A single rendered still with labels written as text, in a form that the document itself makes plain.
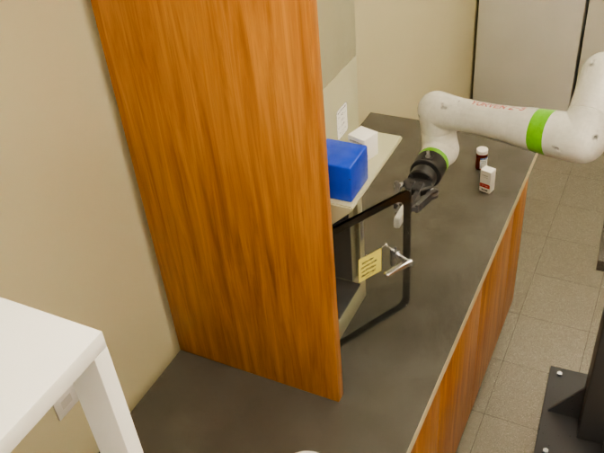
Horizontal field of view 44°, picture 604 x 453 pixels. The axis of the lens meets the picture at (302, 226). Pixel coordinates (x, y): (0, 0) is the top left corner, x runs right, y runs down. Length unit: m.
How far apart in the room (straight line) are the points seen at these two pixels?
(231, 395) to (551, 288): 2.09
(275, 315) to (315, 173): 0.47
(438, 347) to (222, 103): 0.95
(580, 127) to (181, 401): 1.22
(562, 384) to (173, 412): 1.81
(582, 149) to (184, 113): 0.96
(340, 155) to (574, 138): 0.61
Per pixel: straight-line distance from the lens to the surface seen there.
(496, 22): 4.75
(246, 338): 1.94
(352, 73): 1.79
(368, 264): 1.89
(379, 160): 1.76
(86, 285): 1.78
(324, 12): 1.60
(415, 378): 2.00
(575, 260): 3.90
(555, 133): 1.94
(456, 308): 2.19
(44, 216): 1.62
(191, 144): 1.61
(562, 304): 3.65
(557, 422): 3.16
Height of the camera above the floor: 2.46
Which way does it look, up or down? 37 degrees down
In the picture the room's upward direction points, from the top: 6 degrees counter-clockwise
